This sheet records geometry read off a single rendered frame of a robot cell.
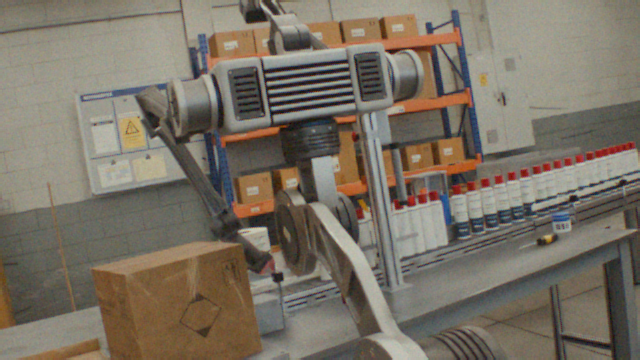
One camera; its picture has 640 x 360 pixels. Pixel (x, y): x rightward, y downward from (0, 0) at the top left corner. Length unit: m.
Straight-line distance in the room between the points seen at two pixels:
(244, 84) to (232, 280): 0.46
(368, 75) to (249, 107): 0.29
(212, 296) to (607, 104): 8.15
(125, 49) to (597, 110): 6.15
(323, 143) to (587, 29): 7.96
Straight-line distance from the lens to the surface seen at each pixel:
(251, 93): 1.32
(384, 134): 1.96
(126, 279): 1.37
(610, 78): 9.32
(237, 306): 1.49
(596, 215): 2.90
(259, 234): 2.47
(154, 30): 6.56
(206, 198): 1.86
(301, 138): 1.36
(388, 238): 1.96
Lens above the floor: 1.31
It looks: 3 degrees down
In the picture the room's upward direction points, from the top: 10 degrees counter-clockwise
